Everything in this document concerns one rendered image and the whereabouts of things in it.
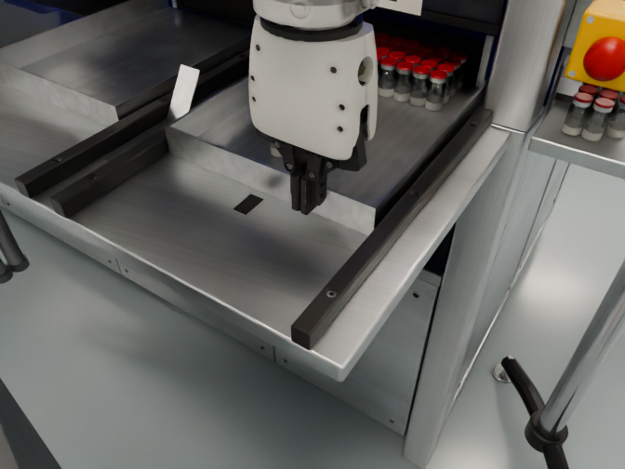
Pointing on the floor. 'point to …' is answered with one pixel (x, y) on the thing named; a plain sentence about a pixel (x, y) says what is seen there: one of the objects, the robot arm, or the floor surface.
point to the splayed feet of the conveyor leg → (502, 371)
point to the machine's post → (486, 207)
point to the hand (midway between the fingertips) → (308, 187)
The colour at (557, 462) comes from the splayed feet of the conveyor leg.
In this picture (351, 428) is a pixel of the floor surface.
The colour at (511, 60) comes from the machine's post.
